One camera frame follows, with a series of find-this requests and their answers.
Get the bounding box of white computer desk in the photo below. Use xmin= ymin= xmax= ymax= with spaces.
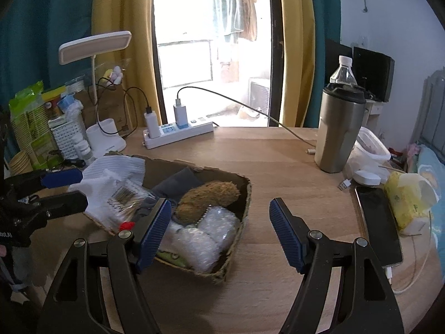
xmin=362 ymin=100 xmax=385 ymax=136

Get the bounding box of left teal curtain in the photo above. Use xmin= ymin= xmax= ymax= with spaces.
xmin=0 ymin=0 xmax=98 ymax=161

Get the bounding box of right yellow curtain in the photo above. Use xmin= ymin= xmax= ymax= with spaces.
xmin=281 ymin=0 xmax=315 ymax=127

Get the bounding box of right teal curtain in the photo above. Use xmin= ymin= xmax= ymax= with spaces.
xmin=304 ymin=0 xmax=341 ymax=128

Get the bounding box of white desk lamp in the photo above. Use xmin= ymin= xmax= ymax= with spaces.
xmin=58 ymin=30 xmax=133 ymax=159

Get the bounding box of black smartphone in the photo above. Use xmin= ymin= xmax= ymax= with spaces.
xmin=355 ymin=185 xmax=403 ymax=267

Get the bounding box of black monitor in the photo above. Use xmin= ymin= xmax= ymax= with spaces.
xmin=324 ymin=39 xmax=395 ymax=103

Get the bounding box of brown plush bear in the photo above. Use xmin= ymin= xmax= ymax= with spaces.
xmin=175 ymin=181 xmax=241 ymax=225

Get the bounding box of teal curtain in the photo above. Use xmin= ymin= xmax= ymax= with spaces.
xmin=0 ymin=0 xmax=98 ymax=161
xmin=304 ymin=0 xmax=341 ymax=128

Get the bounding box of steel travel tumbler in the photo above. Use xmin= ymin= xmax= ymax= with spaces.
xmin=315 ymin=83 xmax=366 ymax=173

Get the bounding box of yellow tissue pack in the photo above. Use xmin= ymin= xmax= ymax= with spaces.
xmin=384 ymin=171 xmax=441 ymax=236

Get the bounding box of white dotted cloth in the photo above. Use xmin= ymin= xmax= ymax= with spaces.
xmin=159 ymin=220 xmax=183 ymax=254

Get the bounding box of tissue packet with cartoon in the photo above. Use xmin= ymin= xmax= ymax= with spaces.
xmin=156 ymin=250 xmax=189 ymax=268

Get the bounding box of bubble wrap roll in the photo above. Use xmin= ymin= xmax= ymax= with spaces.
xmin=175 ymin=206 xmax=241 ymax=273

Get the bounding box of teal patterned blanket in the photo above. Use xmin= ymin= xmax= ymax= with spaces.
xmin=406 ymin=143 xmax=445 ymax=282

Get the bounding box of clear water bottle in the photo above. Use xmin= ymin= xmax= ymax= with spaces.
xmin=330 ymin=55 xmax=357 ymax=86

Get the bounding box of brown cardboard box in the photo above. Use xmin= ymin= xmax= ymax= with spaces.
xmin=71 ymin=154 xmax=251 ymax=284

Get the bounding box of green paper cup package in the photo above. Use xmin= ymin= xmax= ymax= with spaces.
xmin=8 ymin=81 xmax=63 ymax=170

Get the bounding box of grey dotted glove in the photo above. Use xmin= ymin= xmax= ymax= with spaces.
xmin=132 ymin=167 xmax=204 ymax=222

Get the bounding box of white plastic container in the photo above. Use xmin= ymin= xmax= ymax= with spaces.
xmin=343 ymin=127 xmax=391 ymax=186

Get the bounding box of white charger black cable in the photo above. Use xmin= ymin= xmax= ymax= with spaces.
xmin=95 ymin=76 xmax=163 ymax=140

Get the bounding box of red plush toy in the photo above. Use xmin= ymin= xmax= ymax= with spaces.
xmin=119 ymin=221 xmax=135 ymax=232

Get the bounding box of white charger grey cable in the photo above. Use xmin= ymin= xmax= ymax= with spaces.
xmin=173 ymin=85 xmax=318 ymax=155

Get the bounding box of white perforated basket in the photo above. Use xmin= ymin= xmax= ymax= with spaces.
xmin=48 ymin=114 xmax=86 ymax=159

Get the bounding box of left yellow curtain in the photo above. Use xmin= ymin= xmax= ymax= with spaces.
xmin=91 ymin=0 xmax=161 ymax=127

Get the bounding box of yellow curtain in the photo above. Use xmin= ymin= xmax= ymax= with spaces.
xmin=281 ymin=0 xmax=315 ymax=127
xmin=91 ymin=0 xmax=161 ymax=127

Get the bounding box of cotton swab bag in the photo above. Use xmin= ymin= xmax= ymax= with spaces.
xmin=106 ymin=180 xmax=152 ymax=222

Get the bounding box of white power strip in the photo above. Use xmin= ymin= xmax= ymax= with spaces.
xmin=143 ymin=118 xmax=213 ymax=149

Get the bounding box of white pill bottle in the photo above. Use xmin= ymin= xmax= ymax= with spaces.
xmin=77 ymin=139 xmax=95 ymax=166
xmin=71 ymin=133 xmax=89 ymax=159

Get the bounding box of grey padded headboard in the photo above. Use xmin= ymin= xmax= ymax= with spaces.
xmin=411 ymin=69 xmax=445 ymax=163

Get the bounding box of white towel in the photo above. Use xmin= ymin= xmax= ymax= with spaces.
xmin=68 ymin=154 xmax=145 ymax=233

